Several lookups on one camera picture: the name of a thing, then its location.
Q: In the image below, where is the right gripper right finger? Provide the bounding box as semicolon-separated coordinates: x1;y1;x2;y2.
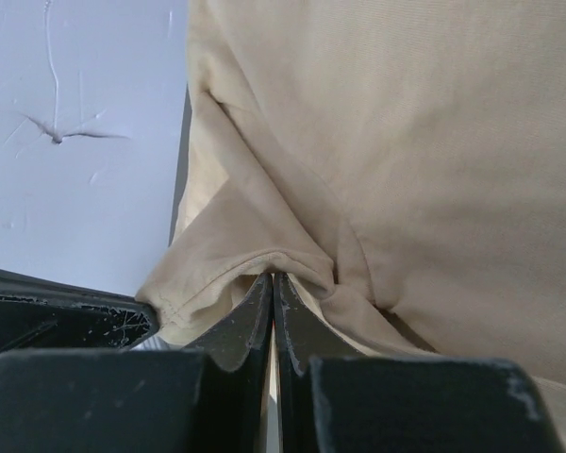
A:
274;273;563;452

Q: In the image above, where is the beige t shirt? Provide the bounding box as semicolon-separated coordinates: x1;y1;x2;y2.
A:
137;1;566;447

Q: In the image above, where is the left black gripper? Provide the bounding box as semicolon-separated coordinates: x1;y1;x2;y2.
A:
0;270;158;354

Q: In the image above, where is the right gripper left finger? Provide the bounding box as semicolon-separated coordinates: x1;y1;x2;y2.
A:
0;275;272;452

